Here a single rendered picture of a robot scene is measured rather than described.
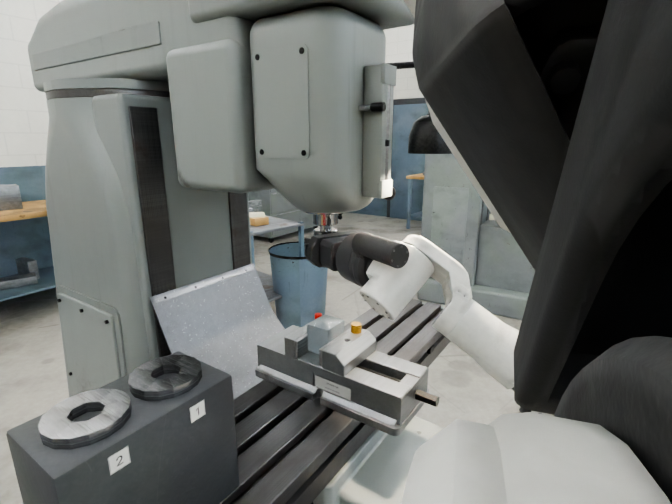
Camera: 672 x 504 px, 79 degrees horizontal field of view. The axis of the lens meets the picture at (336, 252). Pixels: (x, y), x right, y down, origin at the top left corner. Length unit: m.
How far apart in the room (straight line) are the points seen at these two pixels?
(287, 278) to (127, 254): 2.14
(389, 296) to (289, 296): 2.54
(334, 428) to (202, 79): 0.66
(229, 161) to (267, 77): 0.16
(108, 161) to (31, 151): 3.97
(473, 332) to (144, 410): 0.42
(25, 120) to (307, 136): 4.40
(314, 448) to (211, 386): 0.25
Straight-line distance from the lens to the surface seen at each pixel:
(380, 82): 0.70
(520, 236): 0.20
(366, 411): 0.80
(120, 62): 1.05
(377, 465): 0.90
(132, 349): 1.07
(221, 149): 0.78
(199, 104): 0.83
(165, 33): 0.92
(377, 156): 0.70
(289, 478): 0.72
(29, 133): 4.96
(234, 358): 1.06
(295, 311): 3.14
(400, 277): 0.58
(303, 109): 0.68
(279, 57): 0.72
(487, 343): 0.58
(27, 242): 4.98
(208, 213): 1.07
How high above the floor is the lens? 1.43
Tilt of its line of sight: 15 degrees down
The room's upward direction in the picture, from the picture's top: straight up
